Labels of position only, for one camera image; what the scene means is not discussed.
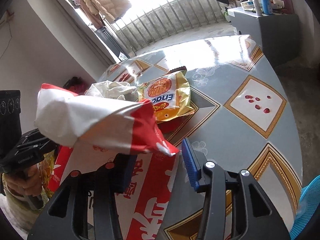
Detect red and white plastic bag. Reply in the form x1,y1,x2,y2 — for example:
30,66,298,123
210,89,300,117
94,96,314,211
35,83,179,239

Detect white cloth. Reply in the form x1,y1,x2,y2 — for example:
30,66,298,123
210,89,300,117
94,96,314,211
85,80,137,100

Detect yellow instant noodle packet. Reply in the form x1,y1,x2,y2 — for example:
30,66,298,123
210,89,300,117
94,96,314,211
137,71,194,122

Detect blue trash basket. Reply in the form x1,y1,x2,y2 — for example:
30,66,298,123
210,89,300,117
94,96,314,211
290,176,319,239

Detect person's left hand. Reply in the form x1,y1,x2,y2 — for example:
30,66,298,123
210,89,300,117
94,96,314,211
4,165,42,197

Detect pile of colourful clothes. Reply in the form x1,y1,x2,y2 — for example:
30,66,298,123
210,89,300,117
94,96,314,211
63,76,89,95

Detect fruit pattern tablecloth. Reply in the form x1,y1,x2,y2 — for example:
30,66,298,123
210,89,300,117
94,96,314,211
101,35,302,239

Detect beige puffer jacket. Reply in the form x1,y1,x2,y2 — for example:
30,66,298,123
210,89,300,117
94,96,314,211
83,0,132,24

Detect grey cabinet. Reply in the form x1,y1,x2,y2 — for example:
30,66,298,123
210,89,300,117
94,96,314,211
228,7,302,67

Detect white bottle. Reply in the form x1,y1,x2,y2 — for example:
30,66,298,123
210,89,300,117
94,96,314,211
252,0,263,16

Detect metal balcony railing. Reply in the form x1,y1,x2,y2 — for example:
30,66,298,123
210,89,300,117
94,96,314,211
110,0,225,51

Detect blue bottle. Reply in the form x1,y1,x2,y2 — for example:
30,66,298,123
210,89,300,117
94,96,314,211
261,0,273,15

